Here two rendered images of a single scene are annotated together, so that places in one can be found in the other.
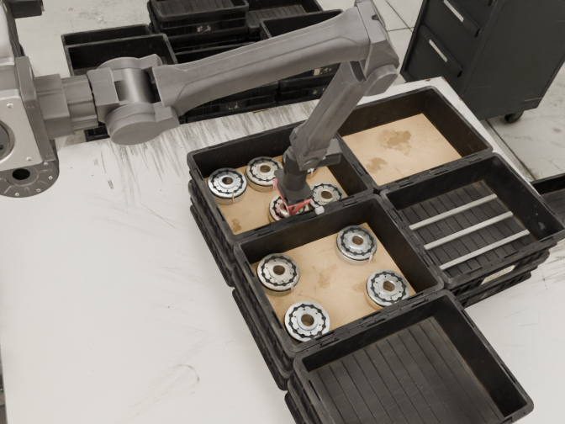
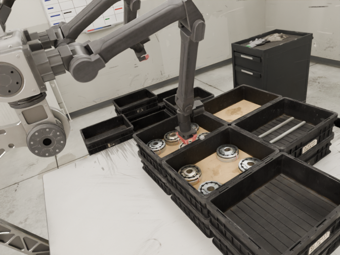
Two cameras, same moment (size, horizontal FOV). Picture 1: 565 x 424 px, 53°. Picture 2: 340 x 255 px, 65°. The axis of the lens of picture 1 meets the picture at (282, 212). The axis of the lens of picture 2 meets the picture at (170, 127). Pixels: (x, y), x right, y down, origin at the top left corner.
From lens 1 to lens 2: 0.42 m
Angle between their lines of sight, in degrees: 22
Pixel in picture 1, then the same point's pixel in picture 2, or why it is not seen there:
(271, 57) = (140, 22)
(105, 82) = (65, 49)
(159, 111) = (93, 57)
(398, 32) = not seen: hidden behind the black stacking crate
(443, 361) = (296, 192)
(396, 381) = (272, 208)
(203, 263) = (153, 189)
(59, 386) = not seen: outside the picture
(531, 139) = not seen: hidden behind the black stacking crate
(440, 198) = (264, 126)
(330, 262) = (216, 164)
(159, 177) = (125, 160)
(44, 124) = (36, 66)
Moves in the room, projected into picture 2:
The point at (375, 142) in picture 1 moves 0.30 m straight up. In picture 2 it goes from (224, 115) to (221, 66)
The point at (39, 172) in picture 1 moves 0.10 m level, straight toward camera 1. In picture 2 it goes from (56, 139) to (61, 150)
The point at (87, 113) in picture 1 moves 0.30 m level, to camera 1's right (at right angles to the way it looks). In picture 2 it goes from (57, 61) to (165, 43)
